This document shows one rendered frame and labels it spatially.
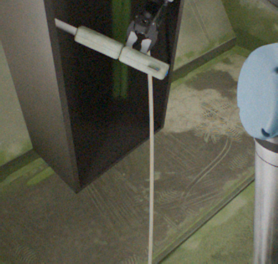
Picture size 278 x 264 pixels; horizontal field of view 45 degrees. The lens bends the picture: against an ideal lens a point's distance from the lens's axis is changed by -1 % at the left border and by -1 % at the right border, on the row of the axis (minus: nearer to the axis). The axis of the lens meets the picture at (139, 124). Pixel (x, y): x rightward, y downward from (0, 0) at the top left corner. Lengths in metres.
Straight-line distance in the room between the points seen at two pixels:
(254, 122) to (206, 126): 2.04
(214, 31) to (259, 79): 2.82
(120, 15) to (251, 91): 1.28
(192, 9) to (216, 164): 1.51
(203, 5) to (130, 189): 1.87
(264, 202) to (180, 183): 1.60
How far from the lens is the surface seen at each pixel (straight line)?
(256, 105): 0.44
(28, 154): 2.37
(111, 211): 2.02
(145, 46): 1.08
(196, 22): 3.13
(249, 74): 0.45
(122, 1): 1.64
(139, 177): 2.15
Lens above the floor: 1.67
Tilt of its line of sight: 40 degrees down
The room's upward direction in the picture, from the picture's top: 7 degrees counter-clockwise
